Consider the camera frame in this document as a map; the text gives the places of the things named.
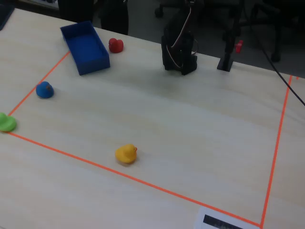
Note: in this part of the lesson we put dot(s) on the yellow rubber duck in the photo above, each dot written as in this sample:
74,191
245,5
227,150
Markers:
125,155

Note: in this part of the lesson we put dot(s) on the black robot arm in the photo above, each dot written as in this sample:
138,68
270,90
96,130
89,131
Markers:
188,64

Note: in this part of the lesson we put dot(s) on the white paper with black bar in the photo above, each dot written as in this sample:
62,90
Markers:
200,214

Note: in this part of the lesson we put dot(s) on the dark trouser leg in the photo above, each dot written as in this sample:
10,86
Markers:
114,16
74,10

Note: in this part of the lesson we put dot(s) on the blue rubber duck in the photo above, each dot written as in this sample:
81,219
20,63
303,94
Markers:
44,91

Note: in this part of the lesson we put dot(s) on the orange tape line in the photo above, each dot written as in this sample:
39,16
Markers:
54,68
143,182
277,143

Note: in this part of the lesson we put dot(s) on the blue open box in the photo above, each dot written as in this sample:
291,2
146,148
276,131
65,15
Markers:
83,45

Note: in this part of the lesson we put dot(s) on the black camera stand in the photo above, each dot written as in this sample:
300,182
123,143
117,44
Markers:
225,63

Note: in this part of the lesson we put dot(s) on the green rubber duck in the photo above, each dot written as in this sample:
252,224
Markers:
7,124

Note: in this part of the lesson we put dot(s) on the black office chair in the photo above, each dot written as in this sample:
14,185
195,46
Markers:
276,57

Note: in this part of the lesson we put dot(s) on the red rubber duck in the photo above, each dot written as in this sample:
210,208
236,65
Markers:
115,46

